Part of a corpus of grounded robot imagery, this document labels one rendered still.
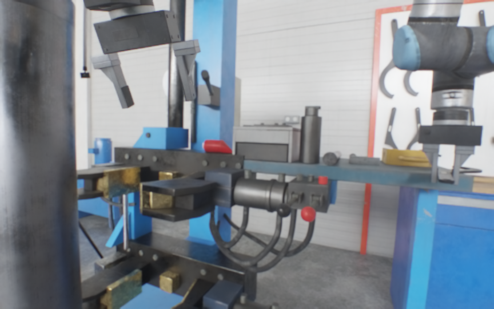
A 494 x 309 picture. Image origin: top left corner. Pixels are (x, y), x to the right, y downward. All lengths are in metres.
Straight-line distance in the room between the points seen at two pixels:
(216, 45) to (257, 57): 1.71
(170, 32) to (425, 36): 0.48
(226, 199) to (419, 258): 0.75
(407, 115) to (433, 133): 1.91
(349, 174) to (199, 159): 0.58
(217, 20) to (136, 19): 0.92
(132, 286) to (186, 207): 0.59
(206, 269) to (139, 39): 0.94
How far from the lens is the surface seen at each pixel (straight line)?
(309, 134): 0.89
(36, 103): 0.68
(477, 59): 0.68
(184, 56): 0.47
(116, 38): 0.50
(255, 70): 2.98
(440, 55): 0.64
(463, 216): 1.62
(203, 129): 1.28
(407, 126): 2.68
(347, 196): 2.73
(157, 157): 1.18
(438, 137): 0.79
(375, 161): 0.99
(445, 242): 1.64
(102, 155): 3.69
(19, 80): 0.68
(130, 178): 1.11
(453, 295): 1.76
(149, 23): 0.47
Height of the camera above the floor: 1.15
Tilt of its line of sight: 4 degrees down
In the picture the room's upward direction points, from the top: 2 degrees clockwise
